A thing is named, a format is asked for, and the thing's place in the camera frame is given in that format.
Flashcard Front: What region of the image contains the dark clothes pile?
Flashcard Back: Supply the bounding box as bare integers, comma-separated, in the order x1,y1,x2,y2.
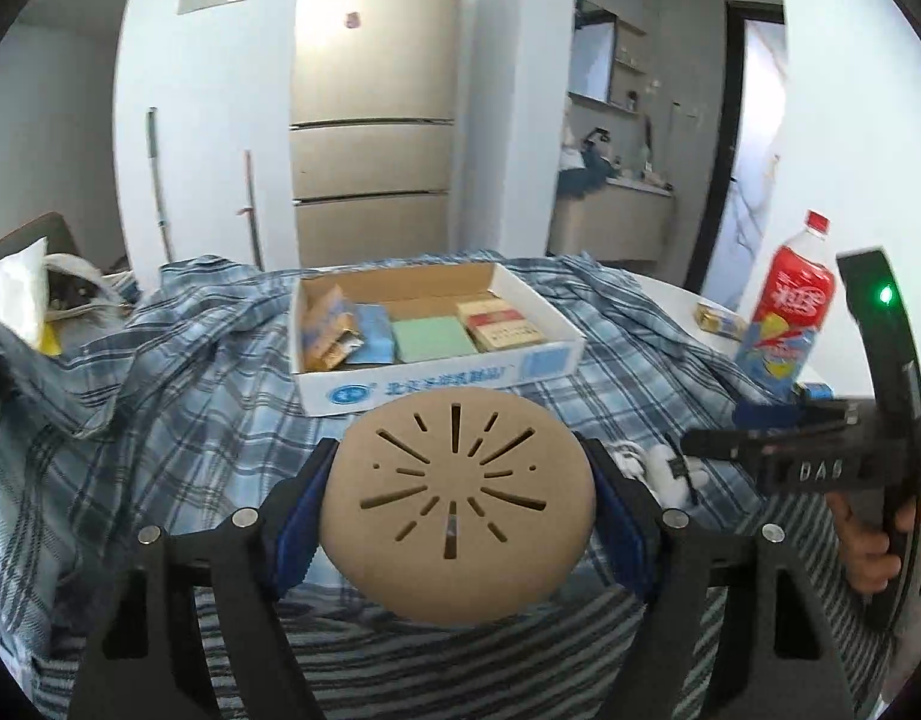
557,142,619,203

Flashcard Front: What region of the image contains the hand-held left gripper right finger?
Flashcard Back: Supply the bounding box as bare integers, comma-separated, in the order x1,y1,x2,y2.
580,436,855,720

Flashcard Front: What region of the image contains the blue plaid shirt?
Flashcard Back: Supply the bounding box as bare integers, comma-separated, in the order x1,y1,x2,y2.
0,251,806,691

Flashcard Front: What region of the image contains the small yellow packet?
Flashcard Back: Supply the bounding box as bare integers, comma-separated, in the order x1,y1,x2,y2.
696,300,748,338

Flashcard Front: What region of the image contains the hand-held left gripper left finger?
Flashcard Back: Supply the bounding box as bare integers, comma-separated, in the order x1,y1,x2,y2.
70,435,341,720

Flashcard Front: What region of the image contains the dark chair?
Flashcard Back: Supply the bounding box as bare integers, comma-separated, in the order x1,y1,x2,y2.
0,211,82,275

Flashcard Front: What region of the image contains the grey striped cloth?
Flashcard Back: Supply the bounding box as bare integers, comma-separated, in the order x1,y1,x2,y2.
190,585,731,720

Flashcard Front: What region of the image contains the green sponge pad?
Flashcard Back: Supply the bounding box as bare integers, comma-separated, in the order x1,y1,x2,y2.
391,315,478,361

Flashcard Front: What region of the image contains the wall mirror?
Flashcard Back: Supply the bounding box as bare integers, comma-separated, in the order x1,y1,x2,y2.
572,15,617,102

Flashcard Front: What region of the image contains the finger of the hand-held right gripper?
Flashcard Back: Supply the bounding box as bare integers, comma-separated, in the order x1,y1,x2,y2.
732,397,859,430
681,424,776,466

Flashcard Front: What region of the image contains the beige round sponge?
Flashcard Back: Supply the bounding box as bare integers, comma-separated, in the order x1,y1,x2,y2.
319,390,598,625

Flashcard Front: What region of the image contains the clear plastic bag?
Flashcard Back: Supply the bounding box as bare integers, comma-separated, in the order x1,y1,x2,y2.
0,236,50,350

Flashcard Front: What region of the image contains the orange snack packet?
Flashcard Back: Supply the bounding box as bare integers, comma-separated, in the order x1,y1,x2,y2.
302,286,365,372

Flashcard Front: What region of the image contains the gold refrigerator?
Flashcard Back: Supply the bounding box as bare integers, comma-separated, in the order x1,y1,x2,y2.
289,0,465,269

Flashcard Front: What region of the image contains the light blue tissue pack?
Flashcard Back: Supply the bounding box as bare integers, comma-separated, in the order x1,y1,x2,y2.
347,304,397,362

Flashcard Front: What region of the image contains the grey mop handle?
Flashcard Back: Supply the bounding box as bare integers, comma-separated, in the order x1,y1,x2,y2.
146,107,175,263

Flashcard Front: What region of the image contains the person's right hand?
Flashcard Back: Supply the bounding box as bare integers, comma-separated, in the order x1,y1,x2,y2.
827,486,921,597

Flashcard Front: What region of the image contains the black framed door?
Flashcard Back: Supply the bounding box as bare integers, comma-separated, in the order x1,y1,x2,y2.
692,0,787,293

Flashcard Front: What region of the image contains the beige vanity cabinet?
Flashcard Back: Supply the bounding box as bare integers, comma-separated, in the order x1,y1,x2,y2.
548,180,675,263

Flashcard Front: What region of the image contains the red and yellow box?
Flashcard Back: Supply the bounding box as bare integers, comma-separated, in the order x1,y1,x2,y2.
456,296,544,352

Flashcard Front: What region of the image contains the red soda bottle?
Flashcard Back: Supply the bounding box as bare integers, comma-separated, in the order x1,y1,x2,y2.
732,210,838,400

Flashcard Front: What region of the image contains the white soft item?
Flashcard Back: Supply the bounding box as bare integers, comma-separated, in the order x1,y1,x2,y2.
610,442,709,507

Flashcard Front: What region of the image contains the shallow cardboard box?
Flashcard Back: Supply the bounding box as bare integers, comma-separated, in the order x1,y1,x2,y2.
289,261,587,417

